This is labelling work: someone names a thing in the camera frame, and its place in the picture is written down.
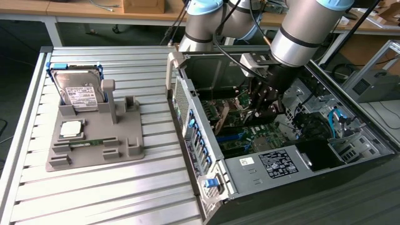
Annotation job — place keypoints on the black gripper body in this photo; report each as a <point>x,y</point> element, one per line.
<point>284,77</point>

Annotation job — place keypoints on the graphics card with metal bracket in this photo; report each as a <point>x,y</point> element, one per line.
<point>223,122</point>

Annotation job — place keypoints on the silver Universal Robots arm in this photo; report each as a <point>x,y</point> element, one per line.
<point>300,35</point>

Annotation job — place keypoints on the metal socket cover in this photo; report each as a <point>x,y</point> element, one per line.
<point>242,100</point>

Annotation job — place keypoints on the metal disk bay cage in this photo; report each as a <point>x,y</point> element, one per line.
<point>300,98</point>

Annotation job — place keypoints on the metal locking lever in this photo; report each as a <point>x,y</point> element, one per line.
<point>212,96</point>

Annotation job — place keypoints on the green Dell motherboard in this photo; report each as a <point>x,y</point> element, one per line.
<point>268,136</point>

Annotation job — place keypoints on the white certification sticker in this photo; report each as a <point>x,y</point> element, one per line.
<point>234,64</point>

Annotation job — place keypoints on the silver finned heat sink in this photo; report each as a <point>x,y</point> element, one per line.
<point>263,144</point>

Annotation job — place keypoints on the open black PC case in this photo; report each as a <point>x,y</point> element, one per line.
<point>203,75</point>

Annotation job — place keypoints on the blue expansion slot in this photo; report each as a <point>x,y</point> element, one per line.
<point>228,138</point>

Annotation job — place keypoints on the grey computer tower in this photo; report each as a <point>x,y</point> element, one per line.
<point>375,89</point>

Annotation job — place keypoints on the white cardboard box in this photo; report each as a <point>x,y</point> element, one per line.
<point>344,21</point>

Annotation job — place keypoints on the grey power supply unit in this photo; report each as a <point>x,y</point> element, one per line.
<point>247,174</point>

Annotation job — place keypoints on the black tripod pole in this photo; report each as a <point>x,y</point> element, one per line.
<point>359,24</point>

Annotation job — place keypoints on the black monitor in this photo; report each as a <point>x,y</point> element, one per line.
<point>352,16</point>

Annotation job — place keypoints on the wooden desk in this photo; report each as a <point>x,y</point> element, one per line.
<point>31,9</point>
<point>372,27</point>

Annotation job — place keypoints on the blue case release latch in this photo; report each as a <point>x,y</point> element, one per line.
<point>211,183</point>

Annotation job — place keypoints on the brown cardboard pieces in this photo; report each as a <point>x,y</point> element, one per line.
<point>388,14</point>

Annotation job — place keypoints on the silver hard disk drive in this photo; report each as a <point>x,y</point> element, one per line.
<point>78,93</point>

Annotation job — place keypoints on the green RAM stick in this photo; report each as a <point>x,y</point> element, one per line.
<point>87,142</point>

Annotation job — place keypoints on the grey plastic parts rack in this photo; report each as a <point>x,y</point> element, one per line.
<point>94,154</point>

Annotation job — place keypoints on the silver CPU chip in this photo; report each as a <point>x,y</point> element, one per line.
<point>71,129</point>

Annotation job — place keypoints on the blue disk caddy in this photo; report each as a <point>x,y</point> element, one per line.
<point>59,66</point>

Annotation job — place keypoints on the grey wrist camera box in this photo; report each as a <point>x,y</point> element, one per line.
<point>255,63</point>

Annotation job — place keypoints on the silver disk bay bracket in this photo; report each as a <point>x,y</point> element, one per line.
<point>352,150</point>

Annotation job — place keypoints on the aluminium profile frame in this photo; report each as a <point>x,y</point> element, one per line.
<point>392,45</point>

